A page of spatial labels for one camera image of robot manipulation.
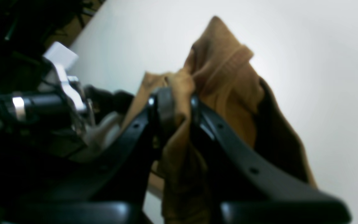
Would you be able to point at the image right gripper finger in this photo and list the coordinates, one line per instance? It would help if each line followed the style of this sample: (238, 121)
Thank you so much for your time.
(247, 189)

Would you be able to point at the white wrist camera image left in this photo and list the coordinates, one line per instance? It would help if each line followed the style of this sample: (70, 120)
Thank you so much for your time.
(57, 53)

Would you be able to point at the brown t-shirt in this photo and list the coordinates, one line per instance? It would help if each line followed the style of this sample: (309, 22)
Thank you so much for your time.
(218, 69)

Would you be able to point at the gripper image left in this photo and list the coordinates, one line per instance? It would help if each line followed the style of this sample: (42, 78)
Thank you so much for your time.
(111, 189)

